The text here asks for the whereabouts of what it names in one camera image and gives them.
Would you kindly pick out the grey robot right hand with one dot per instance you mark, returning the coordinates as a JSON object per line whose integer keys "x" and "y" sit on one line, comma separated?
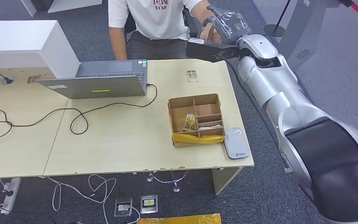
{"x": 231, "y": 28}

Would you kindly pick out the person's left hand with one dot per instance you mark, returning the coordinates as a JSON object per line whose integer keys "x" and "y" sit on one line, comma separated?
{"x": 211, "y": 34}

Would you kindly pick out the white room key card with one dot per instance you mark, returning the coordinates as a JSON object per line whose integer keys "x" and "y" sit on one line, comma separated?
{"x": 196, "y": 40}

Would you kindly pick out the ID card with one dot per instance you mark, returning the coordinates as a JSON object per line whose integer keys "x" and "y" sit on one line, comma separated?
{"x": 192, "y": 76}

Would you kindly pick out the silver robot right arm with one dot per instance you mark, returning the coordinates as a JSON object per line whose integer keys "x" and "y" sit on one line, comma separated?
{"x": 305, "y": 123}

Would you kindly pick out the person's left forearm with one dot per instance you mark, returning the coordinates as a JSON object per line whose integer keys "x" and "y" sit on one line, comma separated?
{"x": 200, "y": 10}

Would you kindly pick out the person's right forearm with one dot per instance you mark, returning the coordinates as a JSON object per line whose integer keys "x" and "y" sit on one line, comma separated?
{"x": 118, "y": 44}

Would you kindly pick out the person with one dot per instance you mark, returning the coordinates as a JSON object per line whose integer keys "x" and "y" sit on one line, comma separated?
{"x": 157, "y": 24}

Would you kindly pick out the green yellow card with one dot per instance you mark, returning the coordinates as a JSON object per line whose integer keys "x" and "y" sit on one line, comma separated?
{"x": 189, "y": 121}

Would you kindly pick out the grey card reader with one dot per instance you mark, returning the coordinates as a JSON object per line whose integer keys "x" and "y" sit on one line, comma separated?
{"x": 236, "y": 143}

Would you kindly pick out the grey kiosk stand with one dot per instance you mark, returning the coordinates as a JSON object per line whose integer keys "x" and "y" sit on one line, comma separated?
{"x": 305, "y": 37}

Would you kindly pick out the cardboard divided organizer box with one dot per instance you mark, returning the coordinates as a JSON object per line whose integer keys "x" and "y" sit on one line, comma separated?
{"x": 185, "y": 109}

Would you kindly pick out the stack of pale cards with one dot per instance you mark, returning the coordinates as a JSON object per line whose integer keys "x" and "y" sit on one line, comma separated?
{"x": 211, "y": 126}

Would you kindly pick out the grey laptop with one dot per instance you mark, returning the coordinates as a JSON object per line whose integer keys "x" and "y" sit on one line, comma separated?
{"x": 105, "y": 86}

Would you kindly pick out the white furniture base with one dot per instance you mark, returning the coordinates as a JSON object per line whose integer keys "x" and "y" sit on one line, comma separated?
{"x": 74, "y": 4}

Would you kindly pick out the desk leg panel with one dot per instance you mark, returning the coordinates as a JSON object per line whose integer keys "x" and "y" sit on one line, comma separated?
{"x": 225, "y": 181}

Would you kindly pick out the floor socket yellow label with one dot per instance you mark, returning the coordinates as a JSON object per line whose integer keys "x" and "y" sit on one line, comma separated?
{"x": 149, "y": 204}

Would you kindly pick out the yellow plastic bag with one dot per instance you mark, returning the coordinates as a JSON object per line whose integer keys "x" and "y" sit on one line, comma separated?
{"x": 182, "y": 219}

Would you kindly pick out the white desk partition box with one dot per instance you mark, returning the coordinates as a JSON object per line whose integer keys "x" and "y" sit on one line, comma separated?
{"x": 21, "y": 43}

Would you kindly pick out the floor socket with plug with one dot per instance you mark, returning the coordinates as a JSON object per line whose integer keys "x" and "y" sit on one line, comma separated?
{"x": 123, "y": 207}

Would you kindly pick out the white power strip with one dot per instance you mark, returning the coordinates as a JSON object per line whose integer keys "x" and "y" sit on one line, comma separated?
{"x": 9, "y": 196}

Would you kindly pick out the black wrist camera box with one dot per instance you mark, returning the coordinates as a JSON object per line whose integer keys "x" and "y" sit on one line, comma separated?
{"x": 210, "y": 51}

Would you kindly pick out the black stanchion post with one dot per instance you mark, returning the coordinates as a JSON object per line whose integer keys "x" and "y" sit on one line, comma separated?
{"x": 274, "y": 30}

